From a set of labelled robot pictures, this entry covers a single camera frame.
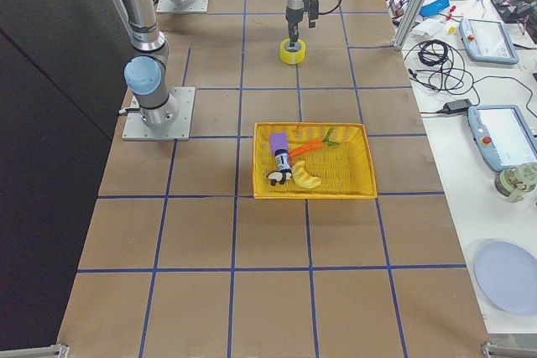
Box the toy croissant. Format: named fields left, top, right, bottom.
left=291, top=160, right=322, bottom=189

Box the lower teach pendant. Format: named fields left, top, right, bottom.
left=467, top=105, right=536, bottom=172

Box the small drink can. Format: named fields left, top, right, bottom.
left=274, top=148, right=292, bottom=174

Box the black power adapter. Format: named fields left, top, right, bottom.
left=442, top=99, right=473, bottom=115

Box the teach pendant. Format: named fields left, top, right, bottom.
left=467, top=105, right=536, bottom=172
left=458, top=18, right=519, bottom=65

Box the toy carrot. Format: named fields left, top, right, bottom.
left=289, top=127, right=339, bottom=158

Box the purple foam block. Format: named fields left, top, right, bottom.
left=269, top=132, right=289, bottom=155

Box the upper teach pendant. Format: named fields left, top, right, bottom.
left=458, top=18, right=519, bottom=65

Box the yellow plastic basket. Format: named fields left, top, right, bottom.
left=253, top=122, right=378, bottom=200

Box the glass jar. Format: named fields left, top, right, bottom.
left=494, top=162, right=536, bottom=203

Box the blue box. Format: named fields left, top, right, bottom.
left=419, top=0, right=450, bottom=18

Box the yellow tape roll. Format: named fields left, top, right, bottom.
left=279, top=39, right=306, bottom=65

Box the panda plush toy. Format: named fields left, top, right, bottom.
left=267, top=169, right=292, bottom=186

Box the light blue plate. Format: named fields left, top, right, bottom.
left=473, top=241, right=536, bottom=316

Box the black coiled cable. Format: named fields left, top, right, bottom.
left=409, top=39, right=479, bottom=95

